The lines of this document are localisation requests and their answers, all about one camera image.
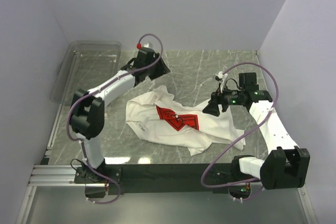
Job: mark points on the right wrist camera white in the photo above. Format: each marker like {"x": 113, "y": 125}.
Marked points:
{"x": 220, "y": 77}

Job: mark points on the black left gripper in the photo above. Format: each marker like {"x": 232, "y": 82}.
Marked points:
{"x": 162, "y": 69}

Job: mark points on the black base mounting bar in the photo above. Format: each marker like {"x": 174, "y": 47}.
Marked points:
{"x": 163, "y": 178}

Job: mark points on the aluminium frame rail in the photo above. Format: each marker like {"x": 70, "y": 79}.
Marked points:
{"x": 57, "y": 199}

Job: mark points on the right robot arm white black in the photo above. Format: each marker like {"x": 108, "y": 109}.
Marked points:
{"x": 287, "y": 164}

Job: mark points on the white t-shirt red print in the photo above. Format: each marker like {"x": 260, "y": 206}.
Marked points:
{"x": 156, "y": 117}

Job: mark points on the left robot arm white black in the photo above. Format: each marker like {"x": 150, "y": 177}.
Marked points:
{"x": 86, "y": 116}

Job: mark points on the clear plastic bin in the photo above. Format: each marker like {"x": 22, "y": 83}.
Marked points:
{"x": 86, "y": 64}

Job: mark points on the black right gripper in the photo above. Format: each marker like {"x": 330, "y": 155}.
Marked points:
{"x": 212, "y": 108}

